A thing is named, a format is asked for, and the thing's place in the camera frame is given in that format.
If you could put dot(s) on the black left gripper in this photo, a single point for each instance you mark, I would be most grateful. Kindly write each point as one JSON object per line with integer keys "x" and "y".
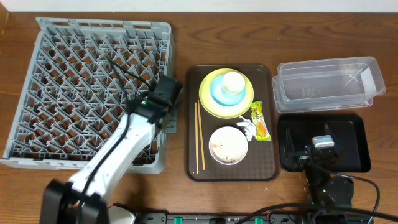
{"x": 171, "y": 119}

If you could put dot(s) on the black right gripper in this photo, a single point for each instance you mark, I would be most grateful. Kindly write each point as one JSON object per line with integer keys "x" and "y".
{"x": 305, "y": 157}

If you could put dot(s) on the yellow green snack wrapper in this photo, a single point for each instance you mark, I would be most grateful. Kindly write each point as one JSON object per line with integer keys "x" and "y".
{"x": 262, "y": 133}

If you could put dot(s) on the wooden chopstick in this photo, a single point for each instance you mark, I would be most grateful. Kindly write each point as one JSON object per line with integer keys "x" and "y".
{"x": 201, "y": 135}
{"x": 196, "y": 140}

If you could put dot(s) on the white tissue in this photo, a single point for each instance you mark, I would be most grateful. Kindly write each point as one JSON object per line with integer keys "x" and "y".
{"x": 248, "y": 127}

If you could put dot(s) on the white bowl with food residue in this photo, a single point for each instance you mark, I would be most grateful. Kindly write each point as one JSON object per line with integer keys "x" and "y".
{"x": 228, "y": 145}

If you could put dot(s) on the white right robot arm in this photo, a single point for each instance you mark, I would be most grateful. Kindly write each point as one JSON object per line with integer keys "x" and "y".
{"x": 324, "y": 187}

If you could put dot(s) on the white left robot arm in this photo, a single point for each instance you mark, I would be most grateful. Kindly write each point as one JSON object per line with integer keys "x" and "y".
{"x": 85, "y": 196}

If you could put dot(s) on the black plastic tray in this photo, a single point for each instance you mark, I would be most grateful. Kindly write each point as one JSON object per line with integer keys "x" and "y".
{"x": 349, "y": 129}

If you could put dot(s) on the brown serving tray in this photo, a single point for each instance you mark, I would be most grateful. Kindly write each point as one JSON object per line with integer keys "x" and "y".
{"x": 261, "y": 163}

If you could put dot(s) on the light blue saucer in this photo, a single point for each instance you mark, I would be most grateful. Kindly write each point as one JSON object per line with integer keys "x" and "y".
{"x": 222, "y": 97}

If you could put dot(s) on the yellow-green plate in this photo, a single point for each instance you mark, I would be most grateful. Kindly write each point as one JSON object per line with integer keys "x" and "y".
{"x": 216, "y": 109}

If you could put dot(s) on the clear plastic container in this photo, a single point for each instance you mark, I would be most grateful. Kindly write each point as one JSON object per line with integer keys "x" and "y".
{"x": 329, "y": 84}

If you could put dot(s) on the white cup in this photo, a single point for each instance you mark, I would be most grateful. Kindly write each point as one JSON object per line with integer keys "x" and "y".
{"x": 233, "y": 83}

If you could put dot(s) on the grey plastic dish rack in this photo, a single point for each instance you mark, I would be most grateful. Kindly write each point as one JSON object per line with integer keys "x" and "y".
{"x": 80, "y": 74}

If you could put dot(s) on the black base rail with buttons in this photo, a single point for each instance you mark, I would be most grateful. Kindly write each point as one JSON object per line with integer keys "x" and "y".
{"x": 274, "y": 218}

